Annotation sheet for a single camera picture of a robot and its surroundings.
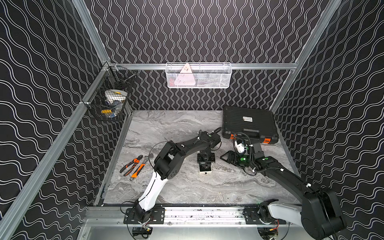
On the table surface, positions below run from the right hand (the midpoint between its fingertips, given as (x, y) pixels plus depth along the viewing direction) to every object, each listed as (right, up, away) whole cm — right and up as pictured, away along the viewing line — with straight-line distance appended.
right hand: (225, 158), depth 85 cm
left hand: (-9, -6, +6) cm, 12 cm away
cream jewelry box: (-11, -9, +3) cm, 15 cm away
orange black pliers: (-54, -4, +8) cm, 55 cm away
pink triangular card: (-23, +47, +4) cm, 53 cm away
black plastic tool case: (+27, +20, +19) cm, 39 cm away
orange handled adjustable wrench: (-51, -7, +5) cm, 52 cm away
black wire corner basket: (-65, +32, -1) cm, 72 cm away
